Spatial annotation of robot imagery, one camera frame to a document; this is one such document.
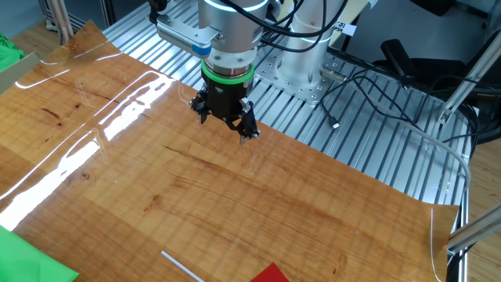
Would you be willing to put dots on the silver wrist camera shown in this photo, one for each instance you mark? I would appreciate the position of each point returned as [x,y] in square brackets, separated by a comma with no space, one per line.
[180,35]

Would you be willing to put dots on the white label tag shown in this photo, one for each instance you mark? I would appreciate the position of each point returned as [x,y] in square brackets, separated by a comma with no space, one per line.
[346,28]

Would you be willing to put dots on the red flag with white stick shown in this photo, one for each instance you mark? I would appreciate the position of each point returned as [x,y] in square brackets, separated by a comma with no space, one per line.
[270,275]

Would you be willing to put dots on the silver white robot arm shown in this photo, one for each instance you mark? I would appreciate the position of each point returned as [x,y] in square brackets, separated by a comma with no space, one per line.
[235,31]

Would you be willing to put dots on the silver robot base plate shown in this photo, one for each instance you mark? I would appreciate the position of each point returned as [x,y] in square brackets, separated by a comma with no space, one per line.
[297,88]

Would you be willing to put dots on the black office chair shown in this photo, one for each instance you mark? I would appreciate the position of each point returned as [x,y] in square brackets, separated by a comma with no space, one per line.
[430,70]

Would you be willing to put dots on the brown cardboard box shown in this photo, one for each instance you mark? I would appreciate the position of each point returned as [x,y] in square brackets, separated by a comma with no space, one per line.
[15,74]

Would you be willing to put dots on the copper coloured frame post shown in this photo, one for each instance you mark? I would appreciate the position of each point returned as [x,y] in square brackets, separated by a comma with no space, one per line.
[62,19]

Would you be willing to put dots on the slanted aluminium profile post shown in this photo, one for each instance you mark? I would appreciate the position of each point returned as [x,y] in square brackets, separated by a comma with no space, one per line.
[466,86]

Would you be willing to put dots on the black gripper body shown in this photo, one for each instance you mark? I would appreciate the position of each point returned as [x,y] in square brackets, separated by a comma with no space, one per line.
[227,98]

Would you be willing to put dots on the aluminium profile bar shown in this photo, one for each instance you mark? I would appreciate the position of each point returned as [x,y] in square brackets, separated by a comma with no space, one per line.
[477,231]

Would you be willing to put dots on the crumpled green cloth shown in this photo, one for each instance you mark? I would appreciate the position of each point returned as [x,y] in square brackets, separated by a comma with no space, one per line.
[8,53]

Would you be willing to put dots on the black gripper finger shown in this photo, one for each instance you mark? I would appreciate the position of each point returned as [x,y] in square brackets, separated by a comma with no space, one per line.
[201,105]
[248,121]

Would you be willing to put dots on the wood grain table mat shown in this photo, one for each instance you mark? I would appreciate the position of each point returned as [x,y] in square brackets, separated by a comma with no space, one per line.
[235,203]

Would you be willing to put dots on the green cloth on rollers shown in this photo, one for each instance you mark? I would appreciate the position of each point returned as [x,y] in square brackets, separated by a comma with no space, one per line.
[23,262]

